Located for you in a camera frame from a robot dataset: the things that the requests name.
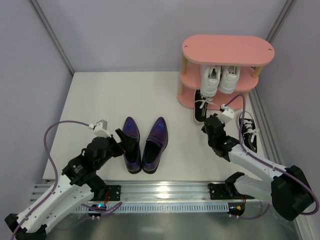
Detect black canvas sneaker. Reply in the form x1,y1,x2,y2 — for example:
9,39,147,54
193,89,215,124
237,111,260,153

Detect white sneaker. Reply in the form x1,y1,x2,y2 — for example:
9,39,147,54
200,65,222,98
218,66,241,94

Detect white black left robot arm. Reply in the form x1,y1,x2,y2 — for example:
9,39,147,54
5,129,138,240

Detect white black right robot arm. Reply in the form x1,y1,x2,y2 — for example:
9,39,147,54
202,114,320,221

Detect purple loafer left shoe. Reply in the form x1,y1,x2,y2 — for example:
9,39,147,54
122,116,142,174

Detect purple loafer shoe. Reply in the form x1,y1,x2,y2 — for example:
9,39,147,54
122,116,142,174
142,117,169,174

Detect purple loafer right shoe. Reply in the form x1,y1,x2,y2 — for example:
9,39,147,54
142,117,169,174

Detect pink shoe shelf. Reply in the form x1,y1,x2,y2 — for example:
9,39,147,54
177,34,275,110

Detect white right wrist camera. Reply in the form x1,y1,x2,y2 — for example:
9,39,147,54
217,104,235,124

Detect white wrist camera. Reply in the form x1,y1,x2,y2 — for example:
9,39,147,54
217,104,235,124
88,119,111,138

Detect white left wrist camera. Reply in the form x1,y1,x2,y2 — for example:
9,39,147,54
88,119,111,138

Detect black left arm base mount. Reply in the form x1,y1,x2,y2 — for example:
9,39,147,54
97,184,122,202

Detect aluminium rail frame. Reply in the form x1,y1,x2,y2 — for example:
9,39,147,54
30,179,258,206

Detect white slotted cable duct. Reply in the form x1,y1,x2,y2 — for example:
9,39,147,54
72,202,230,214

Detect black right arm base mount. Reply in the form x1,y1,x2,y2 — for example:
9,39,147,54
207,183,242,200

